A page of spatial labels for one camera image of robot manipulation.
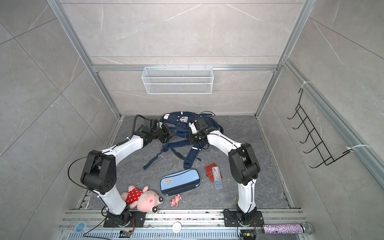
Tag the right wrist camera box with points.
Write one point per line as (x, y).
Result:
(193, 127)

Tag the white round cap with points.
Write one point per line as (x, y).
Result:
(177, 227)

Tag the white wire mesh basket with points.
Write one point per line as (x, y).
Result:
(178, 80)

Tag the glitter purple tube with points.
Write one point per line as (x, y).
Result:
(288, 229)

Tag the black wire hook rack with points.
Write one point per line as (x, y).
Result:
(315, 137)

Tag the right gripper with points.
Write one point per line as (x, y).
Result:
(190, 136)

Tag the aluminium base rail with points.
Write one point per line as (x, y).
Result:
(197, 225)

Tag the red card box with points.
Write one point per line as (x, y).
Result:
(208, 170)

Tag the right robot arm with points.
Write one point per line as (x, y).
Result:
(243, 163)

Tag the pink pig plush toy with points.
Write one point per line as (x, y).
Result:
(145, 200)

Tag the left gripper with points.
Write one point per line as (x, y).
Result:
(169, 133)

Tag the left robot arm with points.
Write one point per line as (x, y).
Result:
(99, 174)

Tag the blue pencil case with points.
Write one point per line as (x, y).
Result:
(180, 182)

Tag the blue tape roll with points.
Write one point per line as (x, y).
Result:
(80, 227)

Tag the navy blue student backpack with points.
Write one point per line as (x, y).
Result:
(179, 122)

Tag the small pink toy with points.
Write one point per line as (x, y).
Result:
(175, 201)

